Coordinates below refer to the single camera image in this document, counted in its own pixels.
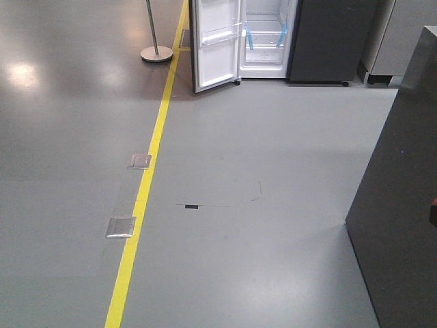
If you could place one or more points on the glass fridge shelf lower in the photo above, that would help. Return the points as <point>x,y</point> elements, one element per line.
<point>265,32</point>

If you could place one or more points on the open fridge door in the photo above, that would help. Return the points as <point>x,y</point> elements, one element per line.
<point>215,28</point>

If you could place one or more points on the white fridge interior body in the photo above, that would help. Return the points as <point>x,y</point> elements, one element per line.
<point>287,11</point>

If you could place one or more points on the silver floor box far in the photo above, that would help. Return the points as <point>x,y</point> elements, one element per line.
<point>140,161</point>

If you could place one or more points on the silver floor box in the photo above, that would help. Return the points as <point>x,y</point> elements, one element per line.
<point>121,227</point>
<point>140,161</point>

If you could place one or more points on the silver floor box near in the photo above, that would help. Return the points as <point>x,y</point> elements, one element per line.
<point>121,227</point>

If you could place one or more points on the clear crisper drawer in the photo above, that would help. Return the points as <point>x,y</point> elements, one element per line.
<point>263,54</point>

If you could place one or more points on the yellow floor tape line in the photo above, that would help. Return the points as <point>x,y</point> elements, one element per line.
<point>122,283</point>

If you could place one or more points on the grey cabinet on wheels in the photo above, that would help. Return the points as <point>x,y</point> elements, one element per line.
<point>395,30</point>

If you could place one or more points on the metal stanchion post with base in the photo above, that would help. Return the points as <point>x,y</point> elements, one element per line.
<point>155,53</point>

